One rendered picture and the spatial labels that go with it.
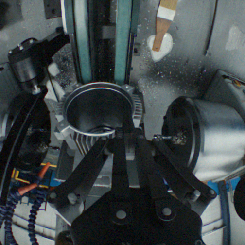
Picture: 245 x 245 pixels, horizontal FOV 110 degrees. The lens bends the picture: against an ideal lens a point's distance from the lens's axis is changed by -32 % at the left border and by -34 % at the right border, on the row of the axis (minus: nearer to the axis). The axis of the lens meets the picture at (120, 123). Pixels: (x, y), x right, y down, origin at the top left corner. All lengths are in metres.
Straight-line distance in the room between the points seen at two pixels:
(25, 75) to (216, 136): 0.39
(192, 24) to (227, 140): 0.35
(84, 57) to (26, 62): 0.15
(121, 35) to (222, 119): 0.30
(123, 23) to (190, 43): 0.26
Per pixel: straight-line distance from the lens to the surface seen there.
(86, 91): 0.34
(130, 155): 0.35
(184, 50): 0.48
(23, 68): 0.25
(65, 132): 0.25
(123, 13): 0.29
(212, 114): 0.31
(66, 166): 0.43
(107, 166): 0.28
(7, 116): 0.34
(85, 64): 0.34
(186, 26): 0.46
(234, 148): 0.35
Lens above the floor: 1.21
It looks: 37 degrees down
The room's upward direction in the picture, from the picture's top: 179 degrees counter-clockwise
